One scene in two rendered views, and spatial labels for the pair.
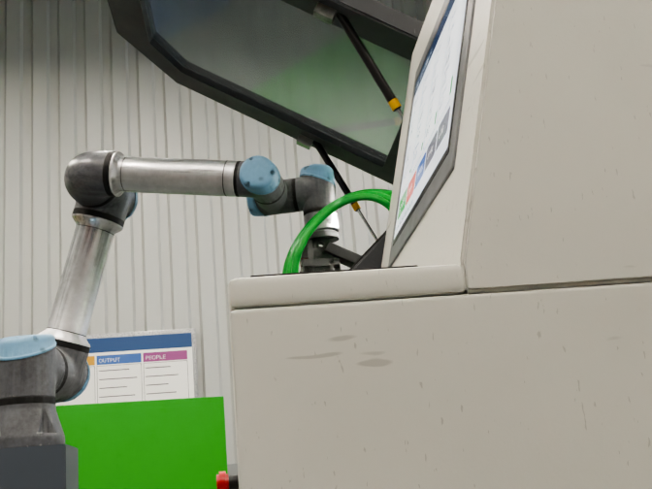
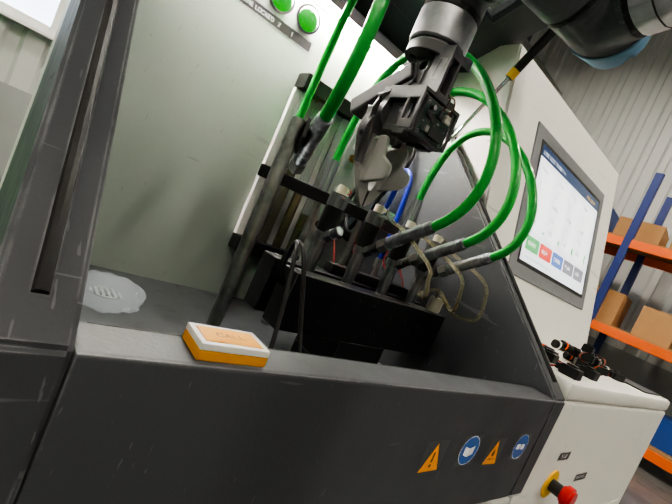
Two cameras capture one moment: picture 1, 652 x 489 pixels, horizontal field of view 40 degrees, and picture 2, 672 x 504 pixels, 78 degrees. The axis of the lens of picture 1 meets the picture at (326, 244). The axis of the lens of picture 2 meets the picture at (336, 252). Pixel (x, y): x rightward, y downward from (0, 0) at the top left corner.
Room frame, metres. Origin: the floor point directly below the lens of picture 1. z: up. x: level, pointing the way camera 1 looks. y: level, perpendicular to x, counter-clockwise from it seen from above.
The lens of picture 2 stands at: (2.18, 0.45, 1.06)
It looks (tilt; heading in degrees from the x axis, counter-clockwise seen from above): 4 degrees down; 236
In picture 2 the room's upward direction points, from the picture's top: 24 degrees clockwise
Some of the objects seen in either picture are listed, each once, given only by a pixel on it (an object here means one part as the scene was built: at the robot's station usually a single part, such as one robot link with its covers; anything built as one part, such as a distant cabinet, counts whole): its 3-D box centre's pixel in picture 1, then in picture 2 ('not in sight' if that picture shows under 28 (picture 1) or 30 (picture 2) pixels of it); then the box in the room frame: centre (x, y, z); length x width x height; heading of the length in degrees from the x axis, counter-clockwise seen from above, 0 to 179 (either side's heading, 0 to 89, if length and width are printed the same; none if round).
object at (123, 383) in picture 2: not in sight; (385, 446); (1.84, 0.18, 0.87); 0.62 x 0.04 x 0.16; 6
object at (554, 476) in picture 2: (230, 482); (560, 492); (1.39, 0.18, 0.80); 0.05 x 0.04 x 0.05; 6
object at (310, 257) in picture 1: (321, 261); (419, 98); (1.86, 0.01, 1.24); 0.09 x 0.08 x 0.12; 96
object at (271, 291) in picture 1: (320, 342); (577, 372); (1.16, 0.02, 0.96); 0.70 x 0.22 x 0.03; 6
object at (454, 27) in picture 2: (321, 225); (442, 39); (1.86, 0.01, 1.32); 0.08 x 0.08 x 0.05
